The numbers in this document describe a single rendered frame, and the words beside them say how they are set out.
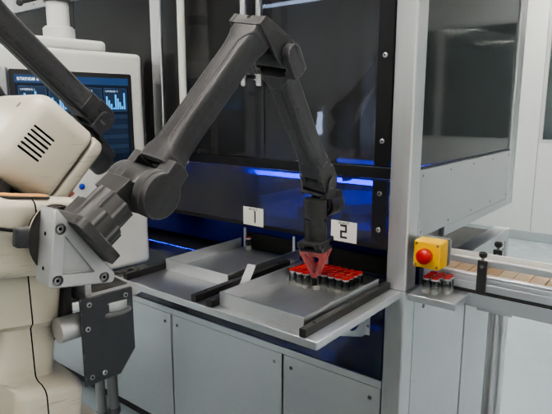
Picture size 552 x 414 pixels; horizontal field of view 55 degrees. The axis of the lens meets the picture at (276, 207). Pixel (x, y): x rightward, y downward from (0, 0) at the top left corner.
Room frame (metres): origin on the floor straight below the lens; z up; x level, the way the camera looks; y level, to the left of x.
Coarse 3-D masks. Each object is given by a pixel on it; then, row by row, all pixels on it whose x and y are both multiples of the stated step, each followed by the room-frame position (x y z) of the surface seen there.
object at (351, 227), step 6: (336, 222) 1.48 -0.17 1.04; (342, 222) 1.47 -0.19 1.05; (348, 222) 1.46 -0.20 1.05; (336, 228) 1.48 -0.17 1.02; (342, 228) 1.47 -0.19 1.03; (348, 228) 1.45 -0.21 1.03; (354, 228) 1.44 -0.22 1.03; (336, 234) 1.48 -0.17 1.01; (342, 234) 1.47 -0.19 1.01; (348, 234) 1.45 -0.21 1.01; (354, 234) 1.44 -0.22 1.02; (336, 240) 1.48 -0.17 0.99; (342, 240) 1.47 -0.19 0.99; (348, 240) 1.45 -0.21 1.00; (354, 240) 1.44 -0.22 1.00
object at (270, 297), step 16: (272, 272) 1.42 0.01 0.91; (288, 272) 1.47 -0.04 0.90; (240, 288) 1.31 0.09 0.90; (256, 288) 1.36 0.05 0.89; (272, 288) 1.37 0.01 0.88; (288, 288) 1.37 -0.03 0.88; (368, 288) 1.32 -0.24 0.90; (224, 304) 1.25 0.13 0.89; (240, 304) 1.21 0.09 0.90; (256, 304) 1.18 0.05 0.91; (272, 304) 1.26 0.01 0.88; (288, 304) 1.26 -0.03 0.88; (304, 304) 1.26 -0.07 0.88; (320, 304) 1.26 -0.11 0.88; (336, 304) 1.20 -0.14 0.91; (272, 320) 1.15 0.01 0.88; (288, 320) 1.12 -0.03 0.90; (304, 320) 1.09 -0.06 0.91
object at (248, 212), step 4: (244, 208) 1.70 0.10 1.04; (248, 208) 1.69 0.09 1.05; (252, 208) 1.68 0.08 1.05; (256, 208) 1.67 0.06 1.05; (244, 212) 1.70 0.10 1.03; (248, 212) 1.69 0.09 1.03; (252, 212) 1.68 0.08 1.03; (256, 212) 1.67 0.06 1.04; (260, 212) 1.66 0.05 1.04; (244, 216) 1.70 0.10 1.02; (248, 216) 1.69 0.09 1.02; (252, 216) 1.68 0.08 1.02; (256, 216) 1.67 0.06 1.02; (260, 216) 1.66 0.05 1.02; (244, 220) 1.70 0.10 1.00; (248, 220) 1.69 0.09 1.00; (252, 220) 1.68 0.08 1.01; (256, 220) 1.67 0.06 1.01; (260, 220) 1.66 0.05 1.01; (248, 224) 1.69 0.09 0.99; (252, 224) 1.68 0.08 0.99; (256, 224) 1.67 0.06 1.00; (260, 224) 1.66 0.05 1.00
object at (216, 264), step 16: (240, 240) 1.81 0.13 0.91; (176, 256) 1.58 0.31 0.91; (192, 256) 1.64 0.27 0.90; (208, 256) 1.69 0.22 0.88; (224, 256) 1.69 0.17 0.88; (240, 256) 1.69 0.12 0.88; (256, 256) 1.69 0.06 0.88; (272, 256) 1.69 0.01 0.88; (288, 256) 1.61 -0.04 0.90; (176, 272) 1.53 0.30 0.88; (192, 272) 1.48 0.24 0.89; (208, 272) 1.44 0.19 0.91; (224, 272) 1.52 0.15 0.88; (240, 272) 1.43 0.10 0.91
